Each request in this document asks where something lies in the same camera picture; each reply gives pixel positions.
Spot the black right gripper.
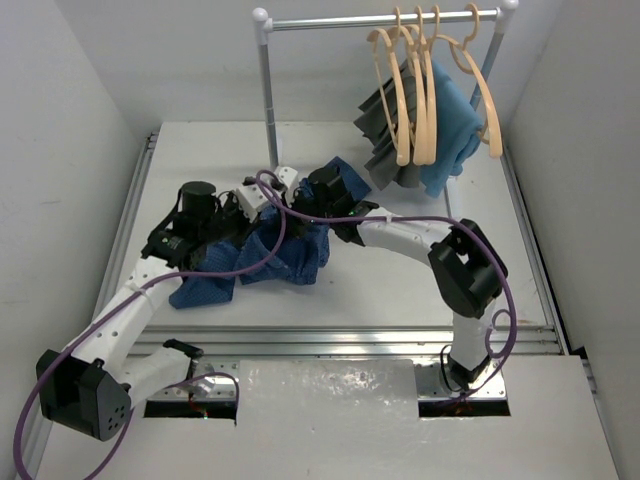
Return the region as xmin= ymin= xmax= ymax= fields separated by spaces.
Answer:
xmin=273 ymin=184 xmax=335 ymax=237

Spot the blue plaid shirt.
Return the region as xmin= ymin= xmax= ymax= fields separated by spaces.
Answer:
xmin=168 ymin=156 xmax=374 ymax=311

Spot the beige hanger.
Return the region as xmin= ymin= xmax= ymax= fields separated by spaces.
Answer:
xmin=436 ymin=3 xmax=503 ymax=159
xmin=367 ymin=6 xmax=415 ymax=167
xmin=416 ymin=5 xmax=440 ymax=165
xmin=401 ymin=6 xmax=427 ymax=166

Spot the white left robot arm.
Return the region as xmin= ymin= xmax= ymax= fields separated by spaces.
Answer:
xmin=36 ymin=181 xmax=266 ymax=441

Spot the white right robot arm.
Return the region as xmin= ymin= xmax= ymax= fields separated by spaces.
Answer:
xmin=290 ymin=166 xmax=515 ymax=396

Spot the grey hanging garment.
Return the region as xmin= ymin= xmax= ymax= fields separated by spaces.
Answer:
xmin=353 ymin=60 xmax=420 ymax=190

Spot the light blue hanging garment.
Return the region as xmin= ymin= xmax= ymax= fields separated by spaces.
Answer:
xmin=420 ymin=60 xmax=484 ymax=198

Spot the metal clothes rack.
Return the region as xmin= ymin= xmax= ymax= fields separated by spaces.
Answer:
xmin=251 ymin=0 xmax=521 ymax=229

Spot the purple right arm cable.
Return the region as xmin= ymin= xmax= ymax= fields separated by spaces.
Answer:
xmin=254 ymin=169 xmax=516 ymax=401

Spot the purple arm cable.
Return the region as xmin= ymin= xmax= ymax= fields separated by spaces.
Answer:
xmin=254 ymin=169 xmax=516 ymax=401
xmin=13 ymin=184 xmax=289 ymax=479

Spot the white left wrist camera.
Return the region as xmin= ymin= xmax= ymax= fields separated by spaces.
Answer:
xmin=234 ymin=184 xmax=271 ymax=222

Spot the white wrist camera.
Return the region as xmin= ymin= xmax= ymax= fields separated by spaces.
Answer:
xmin=270 ymin=166 xmax=299 ymax=194
xmin=234 ymin=184 xmax=271 ymax=222

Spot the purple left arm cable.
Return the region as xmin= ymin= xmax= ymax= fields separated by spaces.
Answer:
xmin=13 ymin=184 xmax=289 ymax=479

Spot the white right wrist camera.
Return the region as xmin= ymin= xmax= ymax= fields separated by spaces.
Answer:
xmin=270 ymin=166 xmax=299 ymax=194

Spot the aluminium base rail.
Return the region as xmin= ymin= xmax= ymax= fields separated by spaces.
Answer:
xmin=109 ymin=122 xmax=566 ymax=369

